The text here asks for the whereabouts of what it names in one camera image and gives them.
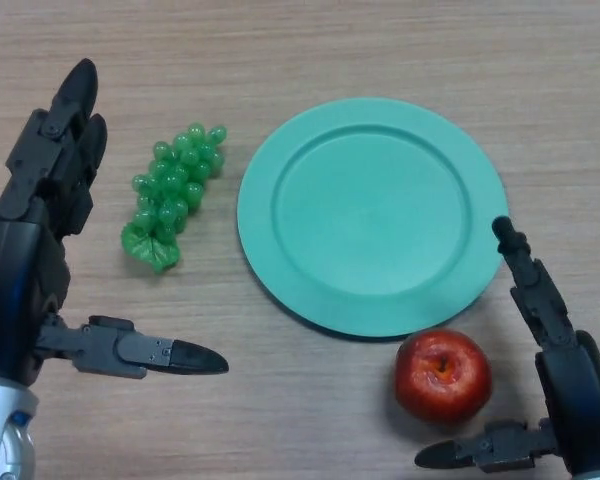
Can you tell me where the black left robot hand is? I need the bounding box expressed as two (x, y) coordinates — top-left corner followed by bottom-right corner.
(0, 58), (230, 387)

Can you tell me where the red apple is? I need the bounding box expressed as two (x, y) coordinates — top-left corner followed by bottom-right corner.
(393, 328), (493, 426)

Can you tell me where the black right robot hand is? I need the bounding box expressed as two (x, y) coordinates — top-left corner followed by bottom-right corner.
(414, 215), (600, 477)

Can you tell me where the green grape bunch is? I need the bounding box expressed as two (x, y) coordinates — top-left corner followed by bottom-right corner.
(120, 122), (228, 274)

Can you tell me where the green plate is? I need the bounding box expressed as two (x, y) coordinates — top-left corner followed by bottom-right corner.
(236, 96), (509, 340)

